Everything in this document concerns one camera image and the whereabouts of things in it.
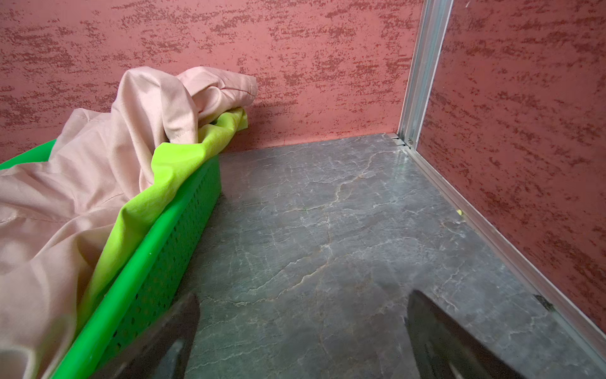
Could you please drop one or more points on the lime green shorts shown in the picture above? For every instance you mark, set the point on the lime green shorts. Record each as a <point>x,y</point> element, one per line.
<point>172,165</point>

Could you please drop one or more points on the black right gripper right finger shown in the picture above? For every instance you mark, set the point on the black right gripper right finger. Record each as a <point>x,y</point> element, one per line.
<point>444,349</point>

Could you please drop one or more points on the green plastic basket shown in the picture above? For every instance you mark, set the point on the green plastic basket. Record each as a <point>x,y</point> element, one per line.
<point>156,265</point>

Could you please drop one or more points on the right aluminium corner post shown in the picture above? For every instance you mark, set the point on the right aluminium corner post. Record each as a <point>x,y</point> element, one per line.
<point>435,16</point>

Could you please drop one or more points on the pink shorts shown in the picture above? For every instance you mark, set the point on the pink shorts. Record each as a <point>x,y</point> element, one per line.
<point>151,108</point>

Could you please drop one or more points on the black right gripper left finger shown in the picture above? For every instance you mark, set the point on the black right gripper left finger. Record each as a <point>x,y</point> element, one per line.
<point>163,350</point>

